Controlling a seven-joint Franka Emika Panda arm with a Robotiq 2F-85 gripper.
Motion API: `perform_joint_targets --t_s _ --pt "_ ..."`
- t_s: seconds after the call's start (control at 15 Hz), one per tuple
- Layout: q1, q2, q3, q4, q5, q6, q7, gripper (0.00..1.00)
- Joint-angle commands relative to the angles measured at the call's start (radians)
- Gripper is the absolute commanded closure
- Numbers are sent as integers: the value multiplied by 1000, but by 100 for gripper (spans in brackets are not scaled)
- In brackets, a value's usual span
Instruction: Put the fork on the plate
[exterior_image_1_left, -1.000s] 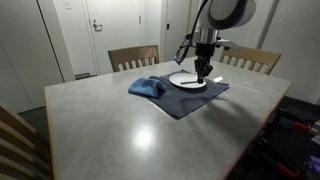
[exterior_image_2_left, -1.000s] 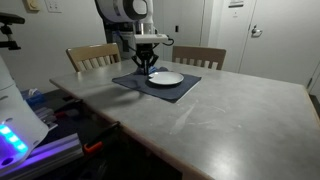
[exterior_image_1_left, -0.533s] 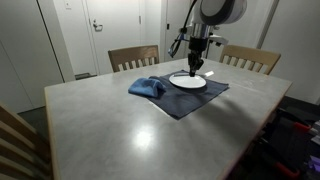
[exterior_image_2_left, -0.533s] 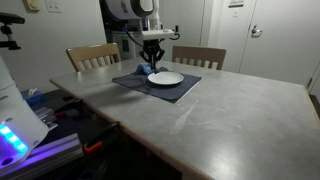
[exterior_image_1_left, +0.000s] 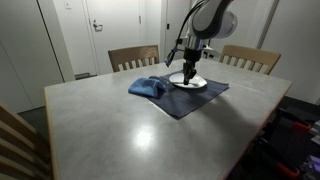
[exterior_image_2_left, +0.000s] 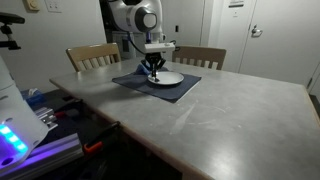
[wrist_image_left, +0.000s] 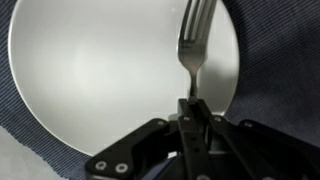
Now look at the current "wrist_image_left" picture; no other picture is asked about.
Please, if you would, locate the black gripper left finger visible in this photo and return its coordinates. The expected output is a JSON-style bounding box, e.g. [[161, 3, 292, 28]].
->
[[84, 98, 214, 180]]

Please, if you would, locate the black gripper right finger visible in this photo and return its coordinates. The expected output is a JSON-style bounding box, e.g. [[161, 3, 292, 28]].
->
[[194, 98, 320, 180]]

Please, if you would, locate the silver metal fork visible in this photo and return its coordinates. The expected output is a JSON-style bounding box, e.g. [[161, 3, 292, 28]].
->
[[177, 0, 218, 103]]

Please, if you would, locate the white round plate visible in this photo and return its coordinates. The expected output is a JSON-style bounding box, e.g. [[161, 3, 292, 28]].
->
[[8, 0, 240, 157]]

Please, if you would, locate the dark blue woven placemat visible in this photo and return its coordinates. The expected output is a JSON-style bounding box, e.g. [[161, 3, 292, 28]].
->
[[0, 0, 320, 180]]

